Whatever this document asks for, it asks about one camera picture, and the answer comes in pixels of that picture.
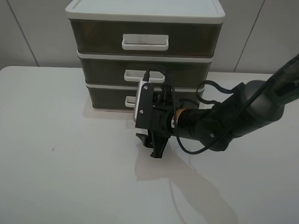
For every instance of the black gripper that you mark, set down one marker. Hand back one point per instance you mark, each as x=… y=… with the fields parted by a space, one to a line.
x=161 y=113

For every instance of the dark bottom drawer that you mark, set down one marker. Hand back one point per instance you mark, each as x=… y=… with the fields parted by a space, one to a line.
x=111 y=98

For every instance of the dark drawer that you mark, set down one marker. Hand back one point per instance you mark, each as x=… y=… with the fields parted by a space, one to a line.
x=140 y=38
x=128 y=72
x=111 y=98

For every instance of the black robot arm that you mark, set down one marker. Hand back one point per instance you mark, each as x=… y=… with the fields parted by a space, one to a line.
x=249 y=107

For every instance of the dark middle drawer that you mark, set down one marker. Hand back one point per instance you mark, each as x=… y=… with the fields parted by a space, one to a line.
x=128 y=72

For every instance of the dark top drawer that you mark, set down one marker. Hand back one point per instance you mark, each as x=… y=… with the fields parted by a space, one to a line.
x=140 y=38

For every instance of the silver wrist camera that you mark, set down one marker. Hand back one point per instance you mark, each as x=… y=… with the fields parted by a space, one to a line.
x=143 y=104

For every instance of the white drawer cabinet frame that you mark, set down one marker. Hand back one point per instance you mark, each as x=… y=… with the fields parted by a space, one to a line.
x=147 y=11

